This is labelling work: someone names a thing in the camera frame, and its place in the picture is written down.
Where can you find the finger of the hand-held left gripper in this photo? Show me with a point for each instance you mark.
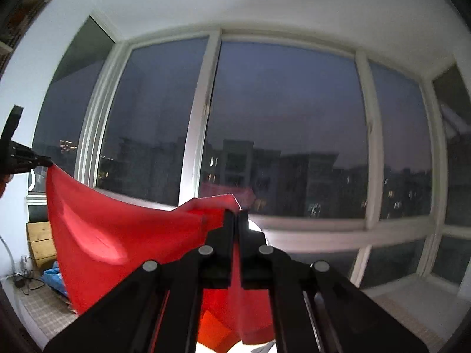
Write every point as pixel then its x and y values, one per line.
pixel 31 155
pixel 29 167

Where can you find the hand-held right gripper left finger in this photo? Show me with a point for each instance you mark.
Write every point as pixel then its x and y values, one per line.
pixel 220 257

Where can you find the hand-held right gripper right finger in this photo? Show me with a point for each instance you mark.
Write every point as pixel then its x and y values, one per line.
pixel 250 261

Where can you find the blue cloth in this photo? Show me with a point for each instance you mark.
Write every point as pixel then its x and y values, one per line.
pixel 55 277

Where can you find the pink shirt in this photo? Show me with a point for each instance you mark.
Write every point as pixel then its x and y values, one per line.
pixel 110 228

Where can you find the white window frame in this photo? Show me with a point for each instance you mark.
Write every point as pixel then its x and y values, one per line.
pixel 195 136

